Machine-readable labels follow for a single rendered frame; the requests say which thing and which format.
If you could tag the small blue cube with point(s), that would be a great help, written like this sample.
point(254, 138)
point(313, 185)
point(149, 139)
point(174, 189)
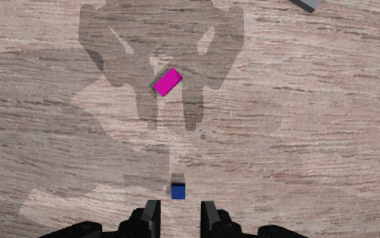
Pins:
point(178, 191)

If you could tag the magenta rectangular block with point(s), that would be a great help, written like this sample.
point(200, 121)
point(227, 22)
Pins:
point(167, 82)

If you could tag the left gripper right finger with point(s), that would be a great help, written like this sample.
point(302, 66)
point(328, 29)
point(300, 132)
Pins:
point(211, 217)

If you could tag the grey rod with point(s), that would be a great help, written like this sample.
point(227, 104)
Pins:
point(308, 5)

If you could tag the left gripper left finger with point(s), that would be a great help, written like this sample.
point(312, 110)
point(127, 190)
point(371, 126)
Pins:
point(149, 226)

